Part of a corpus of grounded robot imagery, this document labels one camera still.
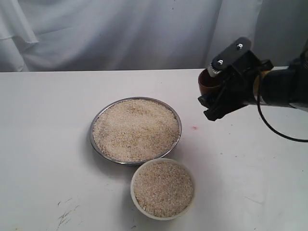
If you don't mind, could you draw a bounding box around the white backdrop cloth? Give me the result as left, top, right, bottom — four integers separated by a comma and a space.
0, 0, 308, 72

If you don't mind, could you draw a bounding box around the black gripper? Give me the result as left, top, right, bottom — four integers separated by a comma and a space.
198, 51, 262, 121

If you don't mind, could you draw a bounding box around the steel plate of rice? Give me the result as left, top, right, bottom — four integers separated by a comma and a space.
90, 97, 182, 166

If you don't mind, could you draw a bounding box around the brown wooden cup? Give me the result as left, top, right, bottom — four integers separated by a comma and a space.
198, 69, 224, 95

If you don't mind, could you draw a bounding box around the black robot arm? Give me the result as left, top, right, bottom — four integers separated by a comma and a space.
198, 44, 308, 121

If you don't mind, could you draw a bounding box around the white bowl of rice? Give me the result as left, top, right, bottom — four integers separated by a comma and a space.
130, 158, 195, 221

